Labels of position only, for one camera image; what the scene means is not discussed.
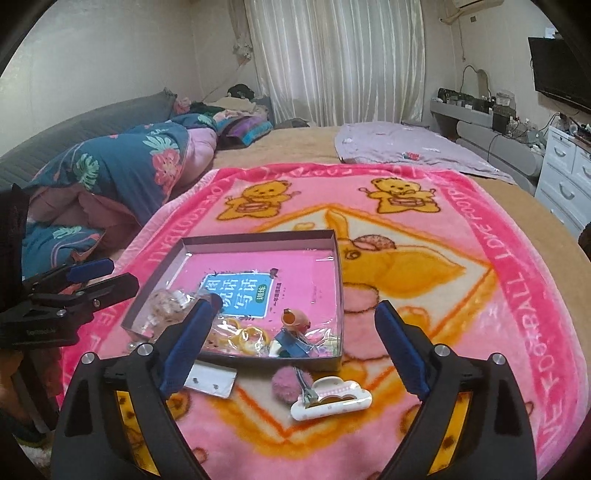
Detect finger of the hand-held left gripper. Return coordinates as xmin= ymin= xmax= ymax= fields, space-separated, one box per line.
xmin=23 ymin=259 xmax=115 ymax=296
xmin=28 ymin=273 xmax=140 ymax=320

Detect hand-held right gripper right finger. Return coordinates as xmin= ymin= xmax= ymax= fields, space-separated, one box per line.
xmin=374 ymin=300 xmax=539 ymax=480

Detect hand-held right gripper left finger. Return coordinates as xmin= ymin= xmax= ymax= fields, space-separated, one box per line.
xmin=50 ymin=298 xmax=222 ymax=480

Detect beige lace bow hair clip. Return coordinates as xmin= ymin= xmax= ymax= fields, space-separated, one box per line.
xmin=150 ymin=288 xmax=195 ymax=333

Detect bag of yellow hair ties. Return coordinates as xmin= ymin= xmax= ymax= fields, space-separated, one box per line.
xmin=210 ymin=316 xmax=273 ymax=356

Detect grey cardboard box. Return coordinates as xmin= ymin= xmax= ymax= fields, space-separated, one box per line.
xmin=121 ymin=229 xmax=346 ymax=372

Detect clear plastic packet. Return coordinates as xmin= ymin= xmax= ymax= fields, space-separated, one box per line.
xmin=298 ymin=323 xmax=345 ymax=358

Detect pink pompom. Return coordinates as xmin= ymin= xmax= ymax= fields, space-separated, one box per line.
xmin=271 ymin=367 xmax=302 ymax=398

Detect blue hair clip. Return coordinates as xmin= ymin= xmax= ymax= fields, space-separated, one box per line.
xmin=272 ymin=330 xmax=310 ymax=358

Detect beige spiral hair tie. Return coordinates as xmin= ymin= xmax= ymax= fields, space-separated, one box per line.
xmin=281 ymin=309 xmax=311 ymax=330

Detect blue floral quilt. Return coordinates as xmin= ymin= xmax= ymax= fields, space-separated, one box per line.
xmin=21 ymin=113 xmax=218 ymax=273

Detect pink book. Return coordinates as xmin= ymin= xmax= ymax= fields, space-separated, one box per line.
xmin=157 ymin=249 xmax=342 ymax=356

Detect pink bear print blanket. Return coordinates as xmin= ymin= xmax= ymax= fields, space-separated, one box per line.
xmin=60 ymin=164 xmax=585 ymax=480

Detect grey padded headboard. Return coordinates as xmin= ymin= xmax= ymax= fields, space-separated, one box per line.
xmin=0 ymin=90 xmax=178 ymax=190

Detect purple striped pillow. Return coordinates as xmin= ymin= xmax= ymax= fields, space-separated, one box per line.
xmin=217 ymin=115 xmax=273 ymax=151

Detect light purple sheet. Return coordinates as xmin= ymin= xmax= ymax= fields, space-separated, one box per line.
xmin=333 ymin=121 xmax=518 ymax=185

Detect pile of clothes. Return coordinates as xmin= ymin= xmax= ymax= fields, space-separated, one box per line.
xmin=185 ymin=83 xmax=271 ymax=121

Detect tan bed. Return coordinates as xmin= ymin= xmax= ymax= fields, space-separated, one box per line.
xmin=106 ymin=124 xmax=591 ymax=296

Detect grey bed headboard shelf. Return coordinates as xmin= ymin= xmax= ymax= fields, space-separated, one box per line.
xmin=429 ymin=99 xmax=546 ymax=188

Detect white drawer cabinet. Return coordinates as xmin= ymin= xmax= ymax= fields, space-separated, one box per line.
xmin=536 ymin=124 xmax=591 ymax=238

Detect white curtain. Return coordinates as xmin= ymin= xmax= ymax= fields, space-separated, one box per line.
xmin=245 ymin=0 xmax=426 ymax=127

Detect black television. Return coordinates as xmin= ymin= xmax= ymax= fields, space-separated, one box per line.
xmin=527 ymin=36 xmax=591 ymax=114

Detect white air conditioner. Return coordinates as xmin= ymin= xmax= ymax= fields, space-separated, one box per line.
xmin=438 ymin=0 xmax=504 ymax=25

